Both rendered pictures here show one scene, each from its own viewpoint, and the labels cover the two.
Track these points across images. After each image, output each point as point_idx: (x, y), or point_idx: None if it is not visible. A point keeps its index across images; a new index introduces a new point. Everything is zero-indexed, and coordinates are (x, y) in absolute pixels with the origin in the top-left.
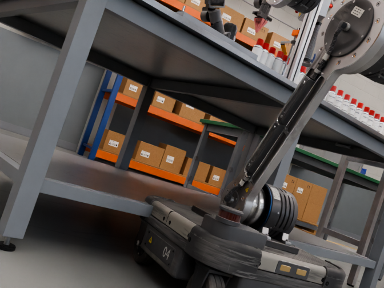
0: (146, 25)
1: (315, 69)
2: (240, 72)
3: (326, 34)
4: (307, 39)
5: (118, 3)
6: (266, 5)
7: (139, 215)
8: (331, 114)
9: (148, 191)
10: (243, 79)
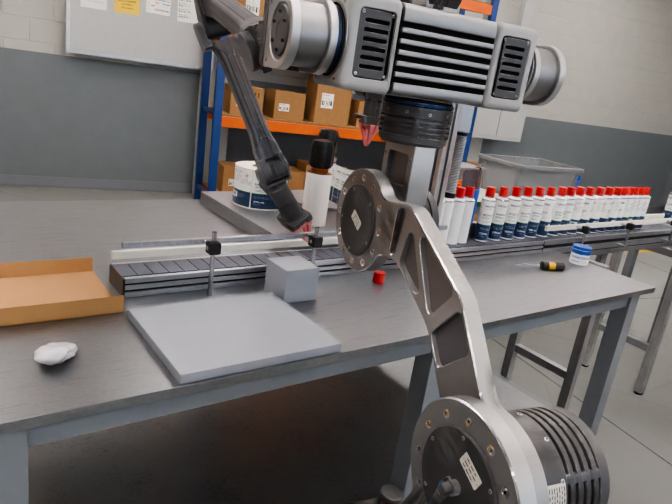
0: (119, 420)
1: None
2: (319, 369)
3: (424, 461)
4: (443, 179)
5: (52, 425)
6: (372, 101)
7: None
8: None
9: (238, 469)
10: (326, 374)
